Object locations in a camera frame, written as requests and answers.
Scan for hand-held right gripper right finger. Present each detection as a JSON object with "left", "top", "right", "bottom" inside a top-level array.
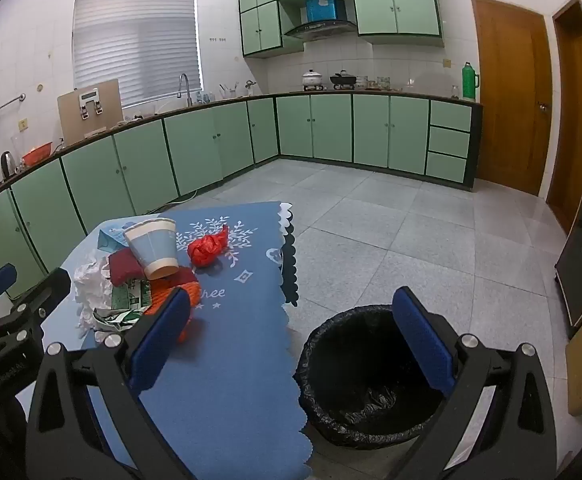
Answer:
[{"left": 392, "top": 286, "right": 558, "bottom": 480}]

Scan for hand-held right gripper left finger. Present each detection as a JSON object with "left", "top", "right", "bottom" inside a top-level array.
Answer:
[{"left": 25, "top": 286, "right": 194, "bottom": 480}]

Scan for white tissue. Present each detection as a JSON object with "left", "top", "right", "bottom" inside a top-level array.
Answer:
[{"left": 74, "top": 255, "right": 114, "bottom": 333}]

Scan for black-lined trash bin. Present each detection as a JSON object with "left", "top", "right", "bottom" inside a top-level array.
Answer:
[{"left": 295, "top": 304, "right": 446, "bottom": 450}]

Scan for green white torn carton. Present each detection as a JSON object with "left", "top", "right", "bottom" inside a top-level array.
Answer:
[{"left": 94, "top": 280, "right": 152, "bottom": 332}]

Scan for orange net bag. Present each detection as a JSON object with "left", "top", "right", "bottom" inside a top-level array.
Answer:
[{"left": 144, "top": 280, "right": 203, "bottom": 343}]

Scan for light blue wrapper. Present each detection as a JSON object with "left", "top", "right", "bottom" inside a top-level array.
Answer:
[{"left": 96, "top": 227, "right": 128, "bottom": 254}]

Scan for dark red wrapper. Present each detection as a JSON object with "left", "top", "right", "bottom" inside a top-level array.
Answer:
[{"left": 107, "top": 250, "right": 197, "bottom": 287}]

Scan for blue printed tablecloth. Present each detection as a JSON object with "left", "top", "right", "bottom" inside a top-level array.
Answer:
[{"left": 41, "top": 201, "right": 314, "bottom": 480}]

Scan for blue paper cup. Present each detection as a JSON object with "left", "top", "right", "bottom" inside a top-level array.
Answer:
[{"left": 122, "top": 218, "right": 179, "bottom": 281}]

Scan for red plastic bag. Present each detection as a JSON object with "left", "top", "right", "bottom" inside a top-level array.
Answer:
[{"left": 187, "top": 225, "right": 230, "bottom": 268}]

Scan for orange plastic basin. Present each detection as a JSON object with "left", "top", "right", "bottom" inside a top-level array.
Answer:
[{"left": 21, "top": 142, "right": 53, "bottom": 167}]

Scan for cardboard box on counter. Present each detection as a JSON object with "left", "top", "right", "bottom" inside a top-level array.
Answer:
[{"left": 57, "top": 79, "right": 123, "bottom": 145}]

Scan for green base cabinets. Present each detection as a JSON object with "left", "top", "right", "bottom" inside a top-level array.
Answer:
[{"left": 0, "top": 94, "right": 484, "bottom": 286}]

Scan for white window blind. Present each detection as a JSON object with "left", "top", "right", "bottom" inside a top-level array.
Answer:
[{"left": 72, "top": 0, "right": 203, "bottom": 109}]

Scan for green thermos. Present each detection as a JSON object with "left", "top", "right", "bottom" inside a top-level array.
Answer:
[{"left": 461, "top": 61, "right": 480, "bottom": 100}]

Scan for range hood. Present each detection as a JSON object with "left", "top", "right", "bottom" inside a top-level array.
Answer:
[{"left": 284, "top": 0, "right": 358, "bottom": 42}]

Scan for green wall cabinets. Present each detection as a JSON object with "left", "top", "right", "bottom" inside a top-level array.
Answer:
[{"left": 237, "top": 0, "right": 446, "bottom": 58}]

